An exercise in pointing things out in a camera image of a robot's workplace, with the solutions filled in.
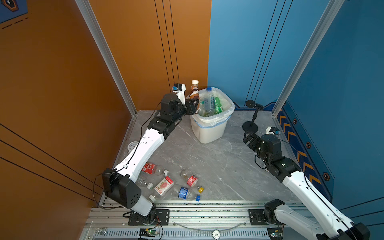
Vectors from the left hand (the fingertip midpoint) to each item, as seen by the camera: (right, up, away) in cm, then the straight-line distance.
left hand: (195, 98), depth 73 cm
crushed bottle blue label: (-6, -48, +3) cm, 49 cm away
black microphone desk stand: (+40, -14, +37) cm, 56 cm away
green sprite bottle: (+14, -1, +22) cm, 26 cm away
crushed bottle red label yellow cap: (-2, -43, +7) cm, 44 cm away
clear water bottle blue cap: (+8, 0, +16) cm, 18 cm away
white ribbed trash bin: (+12, -20, +33) cm, 40 cm away
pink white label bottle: (-18, -47, +6) cm, 51 cm away
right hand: (+27, -19, +4) cm, 34 cm away
